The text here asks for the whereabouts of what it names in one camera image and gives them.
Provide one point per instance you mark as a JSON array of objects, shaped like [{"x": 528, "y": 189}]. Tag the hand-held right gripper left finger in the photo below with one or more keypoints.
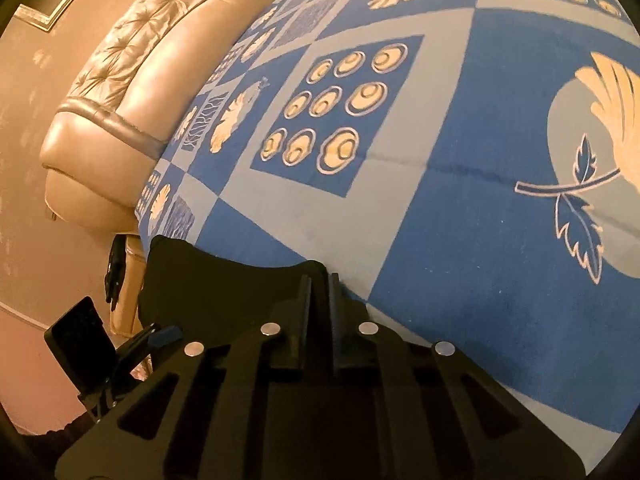
[{"x": 305, "y": 310}]

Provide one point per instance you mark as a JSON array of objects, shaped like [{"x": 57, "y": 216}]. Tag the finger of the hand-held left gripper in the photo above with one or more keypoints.
[
  {"x": 162, "y": 336},
  {"x": 117, "y": 270}
]

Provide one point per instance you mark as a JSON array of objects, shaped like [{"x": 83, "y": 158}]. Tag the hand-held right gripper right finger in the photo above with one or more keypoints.
[{"x": 334, "y": 310}]

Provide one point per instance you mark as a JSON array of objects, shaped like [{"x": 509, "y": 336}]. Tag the black pants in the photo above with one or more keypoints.
[{"x": 210, "y": 285}]

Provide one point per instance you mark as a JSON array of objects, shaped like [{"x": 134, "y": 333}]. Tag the beige tufted leather headboard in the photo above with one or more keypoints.
[{"x": 110, "y": 125}]

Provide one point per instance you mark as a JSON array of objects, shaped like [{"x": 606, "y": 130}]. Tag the blue printed blanket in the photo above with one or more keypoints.
[{"x": 450, "y": 125}]

